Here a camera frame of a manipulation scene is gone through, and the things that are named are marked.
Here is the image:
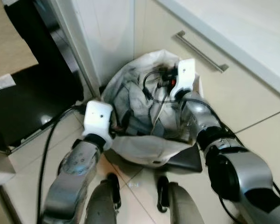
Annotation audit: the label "grey clothes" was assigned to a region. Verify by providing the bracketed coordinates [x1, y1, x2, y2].
[114, 65, 183, 137]

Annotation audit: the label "white laundry bag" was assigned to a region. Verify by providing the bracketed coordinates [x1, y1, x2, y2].
[100, 49, 204, 167]

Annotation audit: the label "beige cabinet front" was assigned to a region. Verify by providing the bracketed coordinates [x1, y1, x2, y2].
[133, 0, 280, 135]

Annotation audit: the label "white appliance side panel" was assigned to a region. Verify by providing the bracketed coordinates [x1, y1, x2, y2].
[51, 0, 137, 99]

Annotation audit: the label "dark grey flat board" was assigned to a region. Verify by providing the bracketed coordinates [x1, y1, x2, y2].
[162, 144, 204, 174]

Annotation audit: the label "grey left robot leg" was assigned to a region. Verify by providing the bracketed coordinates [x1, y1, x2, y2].
[84, 173, 123, 224]

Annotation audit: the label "grey robot leg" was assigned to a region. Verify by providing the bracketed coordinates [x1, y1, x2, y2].
[156, 175, 206, 224]
[84, 173, 123, 224]

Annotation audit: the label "grey right robot leg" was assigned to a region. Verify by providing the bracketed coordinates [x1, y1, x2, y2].
[156, 175, 206, 224]

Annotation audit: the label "white paper label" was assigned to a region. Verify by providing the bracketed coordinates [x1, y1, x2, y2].
[0, 73, 16, 91]

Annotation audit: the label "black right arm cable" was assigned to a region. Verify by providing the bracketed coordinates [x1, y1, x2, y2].
[142, 69, 280, 202]

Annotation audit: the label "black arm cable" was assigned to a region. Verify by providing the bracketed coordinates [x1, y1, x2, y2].
[142, 69, 280, 202]
[36, 105, 85, 224]

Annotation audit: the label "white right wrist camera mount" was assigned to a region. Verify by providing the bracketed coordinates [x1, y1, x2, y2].
[169, 58, 198, 101]

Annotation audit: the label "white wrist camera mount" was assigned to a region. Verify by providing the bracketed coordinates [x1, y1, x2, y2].
[83, 100, 115, 139]
[169, 58, 198, 101]

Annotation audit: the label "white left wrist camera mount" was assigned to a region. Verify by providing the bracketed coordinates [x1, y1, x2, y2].
[83, 100, 115, 139]

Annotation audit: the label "metal cabinet bar handle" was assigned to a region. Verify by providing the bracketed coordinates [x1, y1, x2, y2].
[175, 30, 230, 73]

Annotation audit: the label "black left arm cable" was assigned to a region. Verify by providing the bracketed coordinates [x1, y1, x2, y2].
[36, 105, 85, 224]

